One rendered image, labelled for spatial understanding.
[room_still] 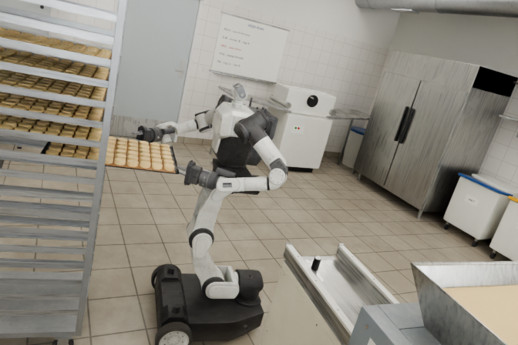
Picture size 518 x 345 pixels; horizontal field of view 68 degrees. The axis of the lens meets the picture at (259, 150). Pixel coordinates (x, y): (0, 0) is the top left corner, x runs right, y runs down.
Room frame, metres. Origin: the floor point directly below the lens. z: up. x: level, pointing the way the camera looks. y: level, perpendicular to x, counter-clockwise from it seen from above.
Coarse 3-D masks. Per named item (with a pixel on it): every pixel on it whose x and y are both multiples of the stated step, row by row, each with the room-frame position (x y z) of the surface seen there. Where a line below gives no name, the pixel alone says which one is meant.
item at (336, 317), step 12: (288, 252) 1.55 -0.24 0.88; (300, 264) 1.45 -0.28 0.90; (300, 276) 1.43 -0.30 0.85; (312, 276) 1.38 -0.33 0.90; (312, 288) 1.34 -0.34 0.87; (324, 288) 1.32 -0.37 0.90; (324, 300) 1.26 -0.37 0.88; (324, 312) 1.24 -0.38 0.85; (336, 312) 1.19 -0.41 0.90; (336, 324) 1.17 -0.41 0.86; (348, 324) 1.14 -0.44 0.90; (348, 336) 1.11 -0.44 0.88
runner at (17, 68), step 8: (0, 64) 1.46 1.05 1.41; (8, 64) 1.47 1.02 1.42; (16, 64) 1.48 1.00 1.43; (24, 72) 1.49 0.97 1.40; (32, 72) 1.50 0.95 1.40; (40, 72) 1.51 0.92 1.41; (48, 72) 1.52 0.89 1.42; (56, 72) 1.53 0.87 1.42; (72, 80) 1.55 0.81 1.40; (80, 80) 1.56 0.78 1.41; (88, 80) 1.57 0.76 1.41; (96, 80) 1.58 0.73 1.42; (104, 80) 1.59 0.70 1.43
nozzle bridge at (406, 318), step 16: (384, 304) 0.88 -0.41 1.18; (400, 304) 0.89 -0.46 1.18; (416, 304) 0.91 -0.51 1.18; (368, 320) 0.81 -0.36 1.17; (384, 320) 0.81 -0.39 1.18; (400, 320) 0.82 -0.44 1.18; (416, 320) 0.84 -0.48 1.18; (352, 336) 0.84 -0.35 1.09; (368, 336) 0.80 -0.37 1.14; (384, 336) 0.76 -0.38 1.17; (400, 336) 0.77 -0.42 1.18; (416, 336) 0.78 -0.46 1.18; (432, 336) 0.80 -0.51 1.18
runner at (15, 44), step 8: (0, 40) 1.46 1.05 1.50; (8, 40) 1.47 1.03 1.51; (16, 48) 1.48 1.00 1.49; (24, 48) 1.49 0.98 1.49; (32, 48) 1.50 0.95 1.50; (40, 48) 1.51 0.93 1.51; (48, 48) 1.52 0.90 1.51; (64, 56) 1.54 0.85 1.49; (72, 56) 1.55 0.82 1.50; (80, 56) 1.56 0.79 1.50; (88, 56) 1.57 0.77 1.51; (96, 64) 1.58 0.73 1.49; (104, 64) 1.59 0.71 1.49
